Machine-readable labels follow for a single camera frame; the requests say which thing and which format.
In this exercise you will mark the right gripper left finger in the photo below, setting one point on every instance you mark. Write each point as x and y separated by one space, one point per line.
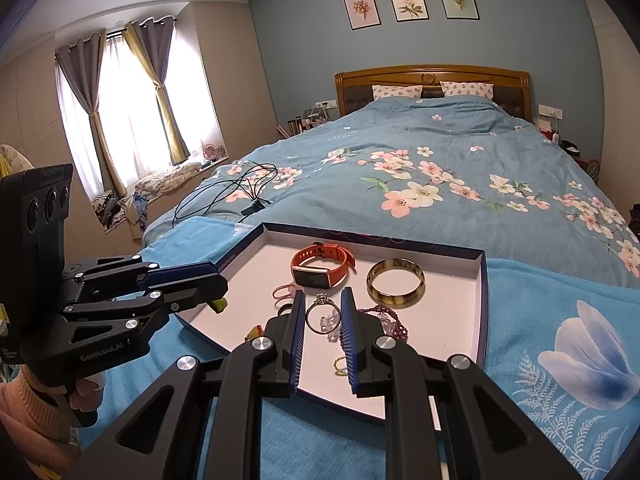
286 330

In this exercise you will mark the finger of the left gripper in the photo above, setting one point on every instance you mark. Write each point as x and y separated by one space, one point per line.
190 292
182 272

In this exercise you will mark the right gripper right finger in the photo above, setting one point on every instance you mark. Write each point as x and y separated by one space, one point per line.
363 340

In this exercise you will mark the orange smart watch band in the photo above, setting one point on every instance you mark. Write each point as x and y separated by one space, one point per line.
322 266

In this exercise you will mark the pink sleeve forearm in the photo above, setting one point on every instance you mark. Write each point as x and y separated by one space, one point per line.
37 428

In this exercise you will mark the navy white jewelry tray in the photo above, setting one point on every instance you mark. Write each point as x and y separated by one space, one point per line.
450 318

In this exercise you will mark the left hand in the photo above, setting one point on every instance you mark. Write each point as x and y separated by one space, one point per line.
88 393

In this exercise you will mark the crumpled clothes on sill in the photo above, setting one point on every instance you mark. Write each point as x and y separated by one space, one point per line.
166 181

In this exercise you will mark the light blue floral towel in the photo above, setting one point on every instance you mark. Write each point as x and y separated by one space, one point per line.
565 350

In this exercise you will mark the bedside clutter items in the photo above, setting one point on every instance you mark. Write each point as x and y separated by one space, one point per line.
312 118

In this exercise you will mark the blue floral duvet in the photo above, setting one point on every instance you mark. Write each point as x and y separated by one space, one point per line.
453 171

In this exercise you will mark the grey and yellow curtain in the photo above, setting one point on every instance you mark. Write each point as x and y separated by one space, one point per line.
150 42

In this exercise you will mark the wooden bed headboard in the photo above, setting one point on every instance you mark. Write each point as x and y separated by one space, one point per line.
511 87

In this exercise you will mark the left polka dot pillow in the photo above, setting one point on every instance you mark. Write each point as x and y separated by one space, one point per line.
385 91

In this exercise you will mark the polka dot pillow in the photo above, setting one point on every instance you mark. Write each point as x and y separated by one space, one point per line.
468 88
385 91

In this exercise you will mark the right polka dot pillow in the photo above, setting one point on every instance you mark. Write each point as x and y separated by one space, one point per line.
468 88

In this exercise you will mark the pink flower framed picture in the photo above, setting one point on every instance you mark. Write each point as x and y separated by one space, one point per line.
362 13

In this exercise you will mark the white flower framed picture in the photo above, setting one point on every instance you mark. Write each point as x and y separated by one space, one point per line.
410 10

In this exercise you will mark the green leaf framed picture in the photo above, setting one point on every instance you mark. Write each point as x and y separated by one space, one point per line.
461 9

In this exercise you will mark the white wall socket left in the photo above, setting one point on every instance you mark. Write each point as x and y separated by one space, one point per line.
328 104

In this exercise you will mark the white wall socket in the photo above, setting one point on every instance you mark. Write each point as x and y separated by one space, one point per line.
328 104
549 111

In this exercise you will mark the white wall socket right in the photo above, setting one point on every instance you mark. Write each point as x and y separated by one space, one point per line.
549 111

